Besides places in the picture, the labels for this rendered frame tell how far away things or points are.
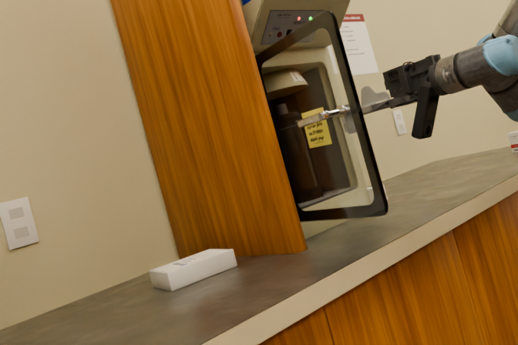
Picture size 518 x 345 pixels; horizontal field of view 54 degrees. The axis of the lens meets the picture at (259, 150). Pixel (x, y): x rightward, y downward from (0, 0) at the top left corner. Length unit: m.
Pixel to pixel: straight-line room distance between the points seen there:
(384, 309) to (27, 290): 0.83
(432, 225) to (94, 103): 0.93
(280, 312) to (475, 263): 0.64
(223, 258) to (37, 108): 0.63
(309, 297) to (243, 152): 0.44
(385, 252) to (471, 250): 0.36
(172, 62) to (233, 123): 0.27
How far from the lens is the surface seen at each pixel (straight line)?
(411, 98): 1.13
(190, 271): 1.10
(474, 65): 1.05
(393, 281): 1.04
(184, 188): 1.38
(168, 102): 1.37
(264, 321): 0.77
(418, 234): 1.07
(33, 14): 1.52
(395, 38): 2.58
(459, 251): 1.25
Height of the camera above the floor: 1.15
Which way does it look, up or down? 1 degrees up
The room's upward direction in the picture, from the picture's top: 15 degrees counter-clockwise
